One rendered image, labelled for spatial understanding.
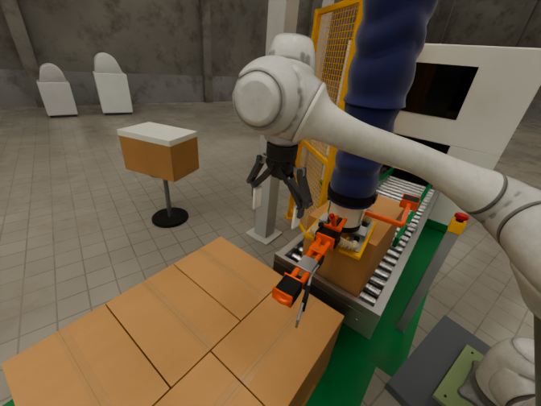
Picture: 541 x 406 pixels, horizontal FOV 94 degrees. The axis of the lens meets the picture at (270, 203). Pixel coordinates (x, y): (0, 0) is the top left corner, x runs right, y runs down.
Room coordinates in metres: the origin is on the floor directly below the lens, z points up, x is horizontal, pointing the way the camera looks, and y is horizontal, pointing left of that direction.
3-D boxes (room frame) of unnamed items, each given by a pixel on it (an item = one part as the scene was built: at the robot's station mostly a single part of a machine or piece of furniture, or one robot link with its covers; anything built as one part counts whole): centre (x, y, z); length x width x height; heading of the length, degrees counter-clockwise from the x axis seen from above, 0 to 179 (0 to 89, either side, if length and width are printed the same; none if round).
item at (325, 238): (0.90, -0.27, 1.07); 0.10 x 0.08 x 0.06; 60
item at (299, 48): (0.58, -0.01, 1.69); 0.13 x 0.11 x 0.16; 169
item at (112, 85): (7.23, 4.52, 0.73); 0.75 x 0.66 x 1.46; 129
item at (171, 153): (2.42, 1.15, 0.82); 0.60 x 0.40 x 0.40; 71
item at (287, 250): (2.23, -0.77, 0.50); 2.31 x 0.05 x 0.19; 144
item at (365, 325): (1.08, -0.35, 0.48); 0.70 x 0.03 x 0.15; 54
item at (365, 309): (1.09, -0.35, 0.58); 0.70 x 0.03 x 0.06; 54
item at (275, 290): (0.60, -0.09, 1.05); 0.08 x 0.07 x 0.05; 150
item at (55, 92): (6.43, 5.47, 0.58); 0.65 x 0.54 x 1.17; 127
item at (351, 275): (1.37, -0.57, 0.75); 0.60 x 0.40 x 0.40; 144
